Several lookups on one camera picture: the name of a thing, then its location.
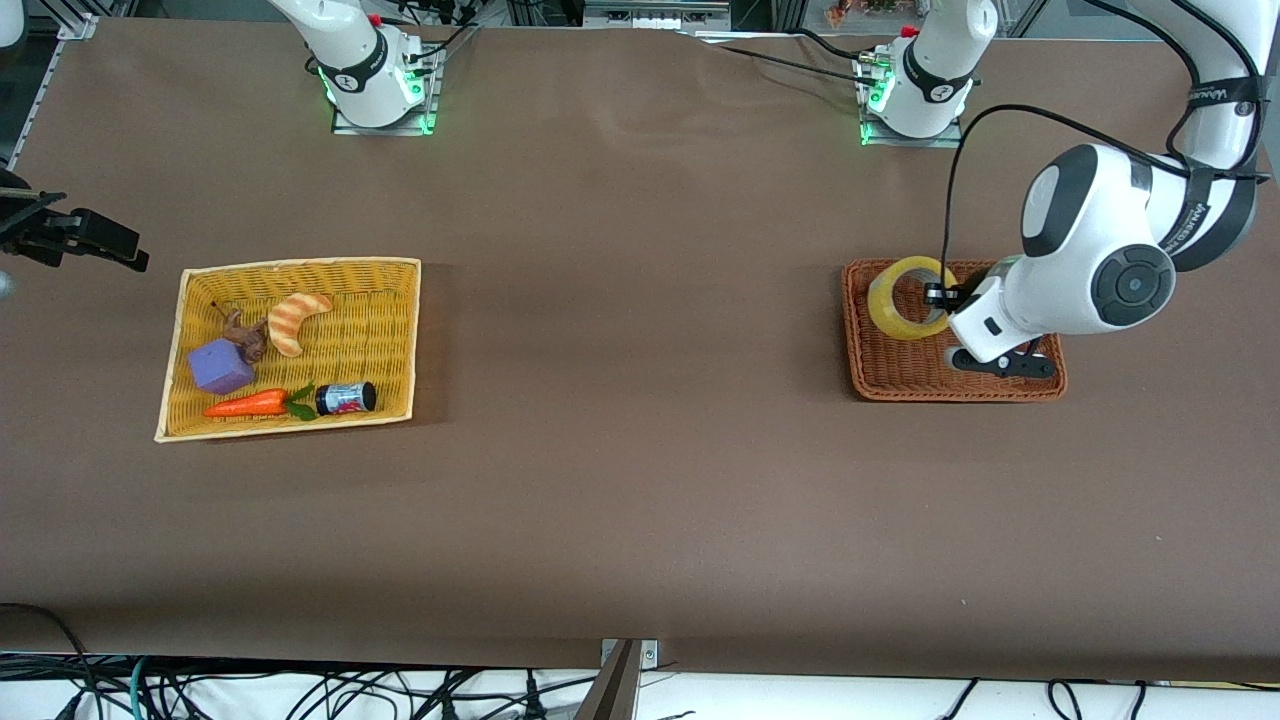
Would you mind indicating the grey metal box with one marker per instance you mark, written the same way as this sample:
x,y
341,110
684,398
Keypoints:
x,y
655,15

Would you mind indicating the orange toy carrot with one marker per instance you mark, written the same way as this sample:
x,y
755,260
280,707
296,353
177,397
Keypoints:
x,y
250,403

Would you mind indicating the yellow wicker basket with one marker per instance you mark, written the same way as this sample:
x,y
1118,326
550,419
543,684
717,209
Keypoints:
x,y
380,390

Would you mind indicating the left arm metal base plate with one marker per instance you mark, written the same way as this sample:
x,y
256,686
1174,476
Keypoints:
x,y
950,140

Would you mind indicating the brown toy figure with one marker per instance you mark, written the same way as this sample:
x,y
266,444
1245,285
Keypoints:
x,y
250,340

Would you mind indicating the orange background object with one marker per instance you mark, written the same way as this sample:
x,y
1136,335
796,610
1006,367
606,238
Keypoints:
x,y
860,10

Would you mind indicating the purple cube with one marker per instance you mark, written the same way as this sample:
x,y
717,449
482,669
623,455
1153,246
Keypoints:
x,y
220,368

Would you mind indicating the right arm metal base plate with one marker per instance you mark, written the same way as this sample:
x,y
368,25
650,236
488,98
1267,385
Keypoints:
x,y
350,129

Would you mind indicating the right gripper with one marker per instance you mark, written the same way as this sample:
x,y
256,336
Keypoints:
x,y
42,239

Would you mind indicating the small black jar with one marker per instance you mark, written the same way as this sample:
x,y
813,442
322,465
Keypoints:
x,y
345,398

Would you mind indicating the brown wicker basket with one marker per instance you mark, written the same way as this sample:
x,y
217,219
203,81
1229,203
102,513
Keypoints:
x,y
900,370

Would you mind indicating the dark diagonal bar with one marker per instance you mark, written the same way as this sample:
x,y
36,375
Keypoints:
x,y
610,695

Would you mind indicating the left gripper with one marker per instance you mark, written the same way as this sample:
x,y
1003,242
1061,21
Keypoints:
x,y
962,296

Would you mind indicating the clear yellowish tape roll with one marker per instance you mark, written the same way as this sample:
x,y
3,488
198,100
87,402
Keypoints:
x,y
885,305

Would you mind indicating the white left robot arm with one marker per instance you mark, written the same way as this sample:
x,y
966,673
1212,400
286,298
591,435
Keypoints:
x,y
1090,240

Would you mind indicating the grey metal table bracket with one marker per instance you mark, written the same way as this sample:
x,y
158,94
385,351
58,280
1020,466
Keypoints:
x,y
648,652

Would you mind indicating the toy croissant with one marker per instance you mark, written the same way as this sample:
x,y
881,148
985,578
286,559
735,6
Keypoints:
x,y
285,325

